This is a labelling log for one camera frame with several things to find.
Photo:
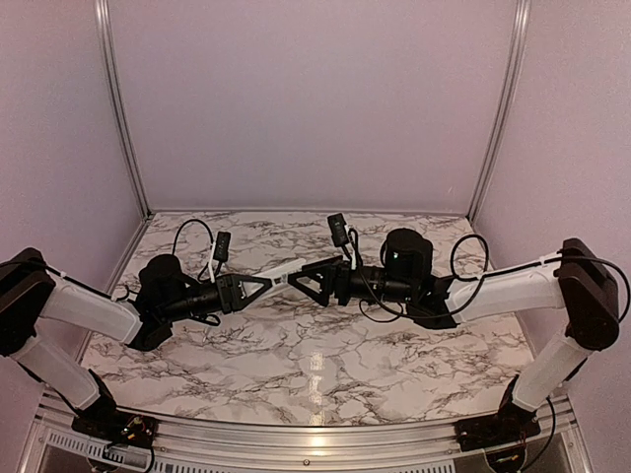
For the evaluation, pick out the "aluminium corner post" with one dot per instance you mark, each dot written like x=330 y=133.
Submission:
x=508 y=91
x=105 y=32

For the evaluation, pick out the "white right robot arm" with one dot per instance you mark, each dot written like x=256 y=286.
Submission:
x=572 y=279

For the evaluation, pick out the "white remote control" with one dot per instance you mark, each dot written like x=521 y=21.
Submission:
x=277 y=275

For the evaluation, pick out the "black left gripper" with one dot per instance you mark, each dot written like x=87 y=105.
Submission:
x=229 y=288

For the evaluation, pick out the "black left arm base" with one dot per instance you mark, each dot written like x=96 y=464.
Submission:
x=119 y=428

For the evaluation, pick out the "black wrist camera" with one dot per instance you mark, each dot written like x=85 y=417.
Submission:
x=338 y=229
x=221 y=247

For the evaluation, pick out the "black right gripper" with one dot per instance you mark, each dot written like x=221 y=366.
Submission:
x=340 y=271

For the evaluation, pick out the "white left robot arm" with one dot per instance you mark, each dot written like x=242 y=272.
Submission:
x=31 y=290

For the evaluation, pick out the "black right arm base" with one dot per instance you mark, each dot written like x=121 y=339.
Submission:
x=509 y=424

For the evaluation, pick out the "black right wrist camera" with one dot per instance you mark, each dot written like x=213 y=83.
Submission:
x=338 y=229

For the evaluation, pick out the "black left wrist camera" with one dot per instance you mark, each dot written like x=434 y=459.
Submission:
x=221 y=247

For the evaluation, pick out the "aluminium left corner post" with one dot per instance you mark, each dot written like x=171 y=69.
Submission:
x=105 y=32

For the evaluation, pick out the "aluminium front frame rail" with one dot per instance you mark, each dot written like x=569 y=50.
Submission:
x=191 y=445

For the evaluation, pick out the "aluminium right corner post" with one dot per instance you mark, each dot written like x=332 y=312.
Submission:
x=508 y=91

